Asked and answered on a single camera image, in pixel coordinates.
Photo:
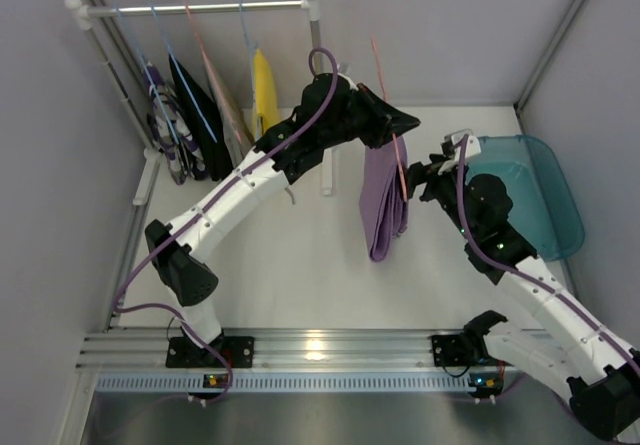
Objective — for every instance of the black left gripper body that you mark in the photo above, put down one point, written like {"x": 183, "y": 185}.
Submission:
{"x": 373, "y": 121}

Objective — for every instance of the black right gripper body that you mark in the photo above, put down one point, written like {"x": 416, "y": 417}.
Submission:
{"x": 431, "y": 178}

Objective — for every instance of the purple trousers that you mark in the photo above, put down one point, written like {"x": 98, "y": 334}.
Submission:
{"x": 383, "y": 210}

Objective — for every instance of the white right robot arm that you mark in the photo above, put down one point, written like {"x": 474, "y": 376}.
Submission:
{"x": 540, "y": 315}

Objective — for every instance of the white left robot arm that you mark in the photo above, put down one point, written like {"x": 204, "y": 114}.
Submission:
{"x": 333, "y": 110}

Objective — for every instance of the teal transparent plastic basin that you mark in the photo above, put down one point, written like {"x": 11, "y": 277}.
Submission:
{"x": 544, "y": 211}

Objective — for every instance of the yellow garment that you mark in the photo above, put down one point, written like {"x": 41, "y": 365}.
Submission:
{"x": 265, "y": 113}

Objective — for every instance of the grey beige garment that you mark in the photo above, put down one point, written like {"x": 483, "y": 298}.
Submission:
{"x": 236, "y": 152}

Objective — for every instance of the black garment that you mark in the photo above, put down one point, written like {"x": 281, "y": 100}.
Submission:
{"x": 201, "y": 116}

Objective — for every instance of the purple white patterned garment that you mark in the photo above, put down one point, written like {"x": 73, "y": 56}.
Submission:
{"x": 191, "y": 164}

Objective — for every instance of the white clothes rack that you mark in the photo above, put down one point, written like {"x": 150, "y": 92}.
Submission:
{"x": 84, "y": 14}

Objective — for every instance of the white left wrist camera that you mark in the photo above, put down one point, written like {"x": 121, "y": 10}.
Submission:
{"x": 344, "y": 82}

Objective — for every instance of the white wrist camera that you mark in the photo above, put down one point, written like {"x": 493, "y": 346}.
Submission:
{"x": 344, "y": 82}
{"x": 454, "y": 142}

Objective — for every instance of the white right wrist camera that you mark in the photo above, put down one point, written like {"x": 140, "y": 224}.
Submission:
{"x": 454, "y": 142}

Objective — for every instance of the aluminium mounting rail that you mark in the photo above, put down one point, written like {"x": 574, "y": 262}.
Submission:
{"x": 290, "y": 360}

